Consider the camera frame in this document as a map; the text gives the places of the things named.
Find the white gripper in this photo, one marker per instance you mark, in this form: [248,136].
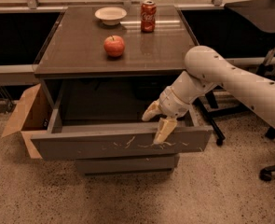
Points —
[173,102]

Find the grey top drawer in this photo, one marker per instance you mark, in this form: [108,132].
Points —
[102,118]

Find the grey drawer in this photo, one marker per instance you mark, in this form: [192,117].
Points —
[102,118]
[127,165]

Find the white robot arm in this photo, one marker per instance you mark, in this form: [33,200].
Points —
[221,188]

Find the grey drawer cabinet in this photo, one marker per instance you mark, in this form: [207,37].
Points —
[150,61]

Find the grey bottom drawer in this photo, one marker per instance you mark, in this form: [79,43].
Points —
[127,165]

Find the open cardboard box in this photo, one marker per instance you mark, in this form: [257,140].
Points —
[30,116]

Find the dark side table top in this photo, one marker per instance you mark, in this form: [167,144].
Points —
[261,13]

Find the red apple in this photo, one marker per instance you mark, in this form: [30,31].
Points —
[114,45]

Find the red cola can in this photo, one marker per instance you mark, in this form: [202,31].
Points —
[148,16]

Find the white bowl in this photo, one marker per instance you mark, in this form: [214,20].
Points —
[111,15]

